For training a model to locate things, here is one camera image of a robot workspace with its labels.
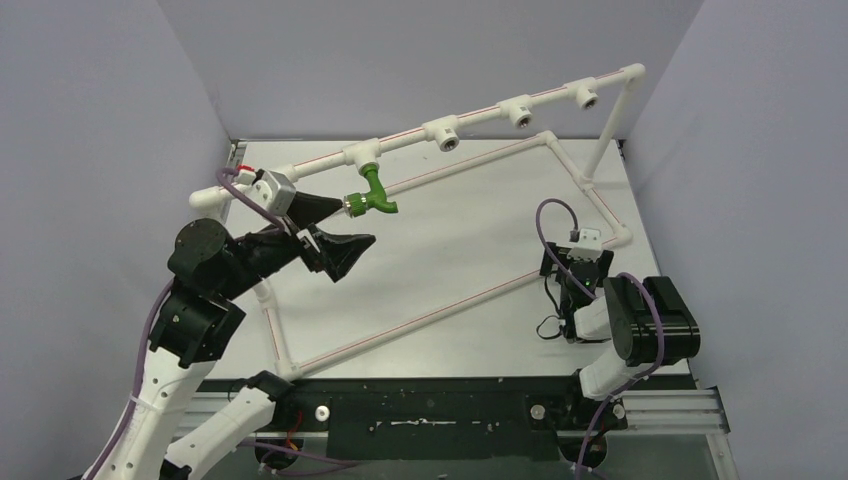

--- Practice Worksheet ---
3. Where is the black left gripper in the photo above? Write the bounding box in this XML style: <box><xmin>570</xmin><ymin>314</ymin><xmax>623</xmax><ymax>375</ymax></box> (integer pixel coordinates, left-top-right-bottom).
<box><xmin>216</xmin><ymin>190</ymin><xmax>374</xmax><ymax>300</ymax></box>

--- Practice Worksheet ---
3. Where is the green plastic water faucet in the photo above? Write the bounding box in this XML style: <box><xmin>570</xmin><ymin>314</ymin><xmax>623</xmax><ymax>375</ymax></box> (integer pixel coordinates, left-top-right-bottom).
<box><xmin>343</xmin><ymin>163</ymin><xmax>399</xmax><ymax>218</ymax></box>

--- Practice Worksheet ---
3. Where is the white PVC pipe frame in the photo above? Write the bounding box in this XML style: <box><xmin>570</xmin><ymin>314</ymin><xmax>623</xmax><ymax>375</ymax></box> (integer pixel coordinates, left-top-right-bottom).
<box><xmin>211</xmin><ymin>64</ymin><xmax>657</xmax><ymax>380</ymax></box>

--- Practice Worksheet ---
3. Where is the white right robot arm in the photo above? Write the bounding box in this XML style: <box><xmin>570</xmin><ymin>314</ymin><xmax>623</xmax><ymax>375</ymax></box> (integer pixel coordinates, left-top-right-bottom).
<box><xmin>539</xmin><ymin>242</ymin><xmax>701</xmax><ymax>427</ymax></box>

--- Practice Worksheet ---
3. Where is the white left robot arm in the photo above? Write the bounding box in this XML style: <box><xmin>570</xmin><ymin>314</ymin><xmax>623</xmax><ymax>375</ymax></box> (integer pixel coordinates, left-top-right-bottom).
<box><xmin>85</xmin><ymin>193</ymin><xmax>375</xmax><ymax>479</ymax></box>

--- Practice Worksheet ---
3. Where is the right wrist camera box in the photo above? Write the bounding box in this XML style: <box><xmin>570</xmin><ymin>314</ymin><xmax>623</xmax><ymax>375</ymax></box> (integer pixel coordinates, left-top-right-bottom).
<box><xmin>567</xmin><ymin>228</ymin><xmax>604</xmax><ymax>262</ymax></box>

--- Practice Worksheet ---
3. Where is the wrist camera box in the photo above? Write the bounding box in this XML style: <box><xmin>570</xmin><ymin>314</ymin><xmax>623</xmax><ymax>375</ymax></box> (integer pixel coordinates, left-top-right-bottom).
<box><xmin>236</xmin><ymin>168</ymin><xmax>297</xmax><ymax>217</ymax></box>
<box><xmin>567</xmin><ymin>228</ymin><xmax>604</xmax><ymax>262</ymax></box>

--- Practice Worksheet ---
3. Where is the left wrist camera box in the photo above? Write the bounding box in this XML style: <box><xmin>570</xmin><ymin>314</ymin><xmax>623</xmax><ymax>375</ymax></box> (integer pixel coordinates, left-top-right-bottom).
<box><xmin>236</xmin><ymin>168</ymin><xmax>297</xmax><ymax>217</ymax></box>

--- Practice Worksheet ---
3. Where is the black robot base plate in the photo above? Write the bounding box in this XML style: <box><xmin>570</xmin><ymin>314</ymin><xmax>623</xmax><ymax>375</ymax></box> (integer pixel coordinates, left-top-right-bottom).
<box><xmin>192</xmin><ymin>376</ymin><xmax>697</xmax><ymax>465</ymax></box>

